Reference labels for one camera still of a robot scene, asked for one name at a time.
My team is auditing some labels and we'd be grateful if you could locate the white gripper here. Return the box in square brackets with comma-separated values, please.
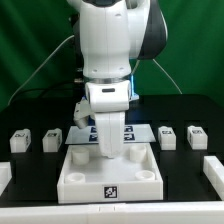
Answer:
[73, 99, 125, 158]

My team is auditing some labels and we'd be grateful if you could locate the white square tabletop tray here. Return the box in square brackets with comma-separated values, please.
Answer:
[57, 143, 163, 204]

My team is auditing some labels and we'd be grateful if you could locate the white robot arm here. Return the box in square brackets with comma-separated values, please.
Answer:
[67, 0, 168, 158]

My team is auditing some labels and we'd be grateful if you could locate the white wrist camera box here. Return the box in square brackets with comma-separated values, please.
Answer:
[85, 81, 131, 113]

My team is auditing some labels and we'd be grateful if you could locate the black cable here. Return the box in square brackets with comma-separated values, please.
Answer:
[13, 81, 84, 101]

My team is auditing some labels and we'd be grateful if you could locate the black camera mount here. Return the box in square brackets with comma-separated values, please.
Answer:
[69, 14, 84, 83]

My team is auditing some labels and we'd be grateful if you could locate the white cable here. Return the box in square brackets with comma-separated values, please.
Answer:
[7, 33, 184, 107]

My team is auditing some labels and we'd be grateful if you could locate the white left obstacle wall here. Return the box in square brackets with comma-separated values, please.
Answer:
[0, 162, 12, 196]

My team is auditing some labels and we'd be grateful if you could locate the white obstacle wall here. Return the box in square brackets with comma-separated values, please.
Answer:
[0, 201, 224, 224]
[0, 162, 12, 196]
[203, 156, 224, 201]

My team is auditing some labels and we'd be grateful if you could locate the white right obstacle wall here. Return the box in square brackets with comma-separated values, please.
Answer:
[203, 156, 224, 201]

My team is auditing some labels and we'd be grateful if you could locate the white front obstacle wall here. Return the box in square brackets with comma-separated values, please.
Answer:
[0, 201, 224, 224]

